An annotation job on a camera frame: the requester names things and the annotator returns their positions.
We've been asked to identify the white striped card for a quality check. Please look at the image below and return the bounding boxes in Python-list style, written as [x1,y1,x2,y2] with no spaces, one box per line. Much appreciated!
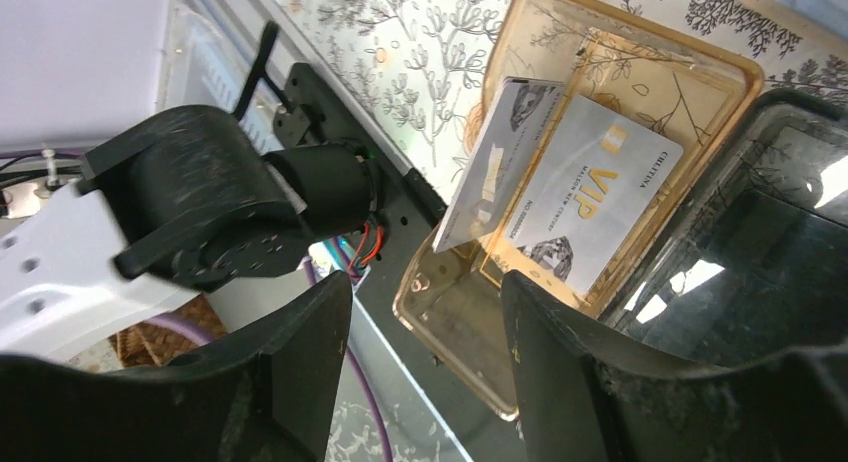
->
[503,96,684,295]

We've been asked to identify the floral patterned table mat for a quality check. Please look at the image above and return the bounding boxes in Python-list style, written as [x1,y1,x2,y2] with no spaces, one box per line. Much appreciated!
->
[258,0,848,462]

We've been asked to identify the smoky black card holder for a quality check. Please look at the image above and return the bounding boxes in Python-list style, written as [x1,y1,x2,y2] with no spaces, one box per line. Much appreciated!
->
[601,89,847,367]

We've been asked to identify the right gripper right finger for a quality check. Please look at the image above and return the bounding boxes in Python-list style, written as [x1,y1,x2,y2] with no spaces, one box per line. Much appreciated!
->
[500,270,847,461]

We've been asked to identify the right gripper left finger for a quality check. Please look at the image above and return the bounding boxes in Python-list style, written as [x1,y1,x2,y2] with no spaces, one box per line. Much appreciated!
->
[1,271,352,461]

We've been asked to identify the amber transparent card holder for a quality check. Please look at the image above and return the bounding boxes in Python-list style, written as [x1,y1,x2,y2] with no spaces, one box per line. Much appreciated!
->
[393,0,764,421]

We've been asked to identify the woven brown mat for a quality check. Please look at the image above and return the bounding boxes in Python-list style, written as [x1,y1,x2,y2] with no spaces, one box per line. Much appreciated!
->
[109,296,228,367]

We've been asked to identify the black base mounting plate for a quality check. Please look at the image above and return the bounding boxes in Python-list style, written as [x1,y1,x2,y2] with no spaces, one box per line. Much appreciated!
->
[245,20,526,461]

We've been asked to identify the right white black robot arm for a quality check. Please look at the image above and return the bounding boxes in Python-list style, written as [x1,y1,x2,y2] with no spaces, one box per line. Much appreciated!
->
[1,106,847,461]

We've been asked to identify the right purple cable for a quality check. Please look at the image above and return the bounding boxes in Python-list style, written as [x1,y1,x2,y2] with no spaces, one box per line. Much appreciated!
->
[142,256,395,462]

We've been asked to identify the silver magnetic stripe cards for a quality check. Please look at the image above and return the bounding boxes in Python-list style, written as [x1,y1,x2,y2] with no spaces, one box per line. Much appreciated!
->
[432,77,565,253]

